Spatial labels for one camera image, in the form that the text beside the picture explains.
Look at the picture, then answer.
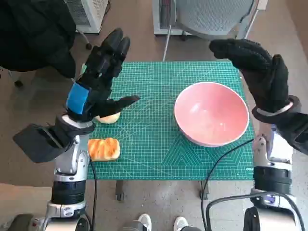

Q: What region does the rectangular striped toy bread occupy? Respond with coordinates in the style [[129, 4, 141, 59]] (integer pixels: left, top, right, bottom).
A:
[[88, 137, 121, 162]]

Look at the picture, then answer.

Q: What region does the pink bowl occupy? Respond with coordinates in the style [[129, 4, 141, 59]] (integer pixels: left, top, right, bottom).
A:
[[174, 81, 250, 148]]

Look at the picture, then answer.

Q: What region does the round toy bread bun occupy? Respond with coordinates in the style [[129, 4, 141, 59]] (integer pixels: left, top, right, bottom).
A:
[[95, 112, 120, 124]]

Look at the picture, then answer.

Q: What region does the white perforated air unit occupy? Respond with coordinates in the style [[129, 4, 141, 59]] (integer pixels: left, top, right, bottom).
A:
[[64, 0, 110, 34]]

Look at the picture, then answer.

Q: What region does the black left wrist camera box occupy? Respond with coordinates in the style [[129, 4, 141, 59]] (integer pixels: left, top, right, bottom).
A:
[[13, 123, 73, 164]]

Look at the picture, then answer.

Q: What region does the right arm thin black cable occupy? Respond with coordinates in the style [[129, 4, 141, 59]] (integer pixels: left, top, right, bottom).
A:
[[201, 138, 255, 231]]

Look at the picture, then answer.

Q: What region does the office chair with casters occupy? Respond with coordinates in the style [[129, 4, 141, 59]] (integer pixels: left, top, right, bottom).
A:
[[6, 29, 93, 88]]

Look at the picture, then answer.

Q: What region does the person's foot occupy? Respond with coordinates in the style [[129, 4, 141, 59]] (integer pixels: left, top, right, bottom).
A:
[[173, 216, 189, 231], [138, 213, 152, 231]]

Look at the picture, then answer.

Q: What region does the right arm thick black cable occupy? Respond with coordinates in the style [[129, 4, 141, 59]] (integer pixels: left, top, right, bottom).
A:
[[206, 192, 304, 231]]

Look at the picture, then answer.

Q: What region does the black table leg bracket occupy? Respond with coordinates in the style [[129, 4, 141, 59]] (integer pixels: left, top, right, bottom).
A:
[[115, 180, 125, 202], [200, 180, 209, 200]]

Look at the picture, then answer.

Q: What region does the green cutting mat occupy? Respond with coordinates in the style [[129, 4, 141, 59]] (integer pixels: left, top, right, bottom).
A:
[[86, 61, 256, 180]]

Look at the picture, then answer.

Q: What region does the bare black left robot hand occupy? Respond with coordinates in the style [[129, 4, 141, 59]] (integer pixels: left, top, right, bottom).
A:
[[64, 28, 141, 122]]

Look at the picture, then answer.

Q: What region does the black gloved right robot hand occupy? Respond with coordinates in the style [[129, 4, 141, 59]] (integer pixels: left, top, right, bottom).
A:
[[208, 38, 289, 113]]

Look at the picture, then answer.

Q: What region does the white unit with grille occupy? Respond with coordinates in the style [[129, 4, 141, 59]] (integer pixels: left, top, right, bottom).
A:
[[152, 0, 193, 36]]

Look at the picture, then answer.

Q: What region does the grey mesh chair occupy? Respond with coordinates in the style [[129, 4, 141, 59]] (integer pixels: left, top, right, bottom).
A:
[[162, 0, 262, 62]]

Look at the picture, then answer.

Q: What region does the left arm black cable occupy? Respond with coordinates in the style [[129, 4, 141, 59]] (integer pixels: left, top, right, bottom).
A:
[[89, 160, 98, 231]]

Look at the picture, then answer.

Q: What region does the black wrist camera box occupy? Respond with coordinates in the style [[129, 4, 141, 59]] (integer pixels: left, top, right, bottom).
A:
[[13, 123, 73, 164], [274, 113, 308, 156]]

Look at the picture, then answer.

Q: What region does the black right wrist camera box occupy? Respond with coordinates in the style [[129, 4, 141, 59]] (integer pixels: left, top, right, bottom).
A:
[[274, 113, 308, 156]]

